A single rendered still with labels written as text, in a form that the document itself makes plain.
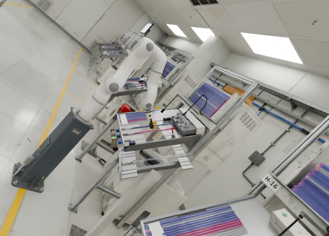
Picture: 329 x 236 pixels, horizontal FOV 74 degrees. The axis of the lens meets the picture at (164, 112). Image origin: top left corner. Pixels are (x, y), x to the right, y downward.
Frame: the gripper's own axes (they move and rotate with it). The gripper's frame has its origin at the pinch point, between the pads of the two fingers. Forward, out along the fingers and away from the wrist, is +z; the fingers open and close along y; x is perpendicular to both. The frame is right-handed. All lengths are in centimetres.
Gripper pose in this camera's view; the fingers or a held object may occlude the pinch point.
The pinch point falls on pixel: (151, 126)
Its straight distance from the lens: 194.1
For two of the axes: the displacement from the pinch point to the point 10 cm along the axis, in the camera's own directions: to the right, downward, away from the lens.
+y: -2.8, -3.9, 8.8
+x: -9.5, 2.5, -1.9
